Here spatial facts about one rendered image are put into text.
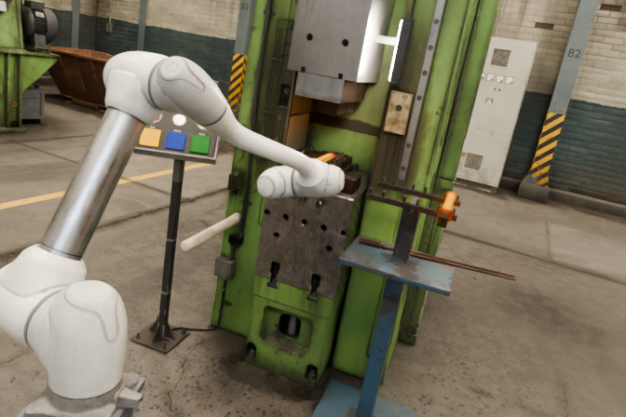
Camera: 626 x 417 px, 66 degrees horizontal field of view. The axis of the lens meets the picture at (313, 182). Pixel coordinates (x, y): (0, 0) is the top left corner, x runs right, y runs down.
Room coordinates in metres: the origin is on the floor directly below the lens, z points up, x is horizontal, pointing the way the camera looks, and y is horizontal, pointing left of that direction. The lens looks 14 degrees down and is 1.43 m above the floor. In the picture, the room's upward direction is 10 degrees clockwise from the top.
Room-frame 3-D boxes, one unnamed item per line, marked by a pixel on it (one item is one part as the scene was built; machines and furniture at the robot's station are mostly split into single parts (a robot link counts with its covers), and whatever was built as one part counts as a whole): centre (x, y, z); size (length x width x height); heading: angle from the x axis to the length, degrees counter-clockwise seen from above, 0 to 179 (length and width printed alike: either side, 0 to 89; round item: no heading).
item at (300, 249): (2.17, -0.07, 0.69); 0.56 x 0.38 x 0.45; 164
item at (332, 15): (2.17, -0.06, 1.56); 0.42 x 0.39 x 0.40; 164
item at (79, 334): (0.93, 0.44, 0.77); 0.18 x 0.16 x 0.22; 63
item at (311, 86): (2.18, -0.02, 1.32); 0.42 x 0.20 x 0.10; 164
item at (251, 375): (1.93, 0.06, 0.01); 0.58 x 0.39 x 0.01; 74
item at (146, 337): (2.06, 0.60, 0.05); 0.22 x 0.22 x 0.09; 74
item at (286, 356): (2.17, -0.07, 0.23); 0.55 x 0.37 x 0.47; 164
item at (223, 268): (2.19, 0.35, 0.36); 0.09 x 0.07 x 0.12; 74
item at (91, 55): (8.16, 3.82, 0.42); 1.89 x 1.20 x 0.85; 68
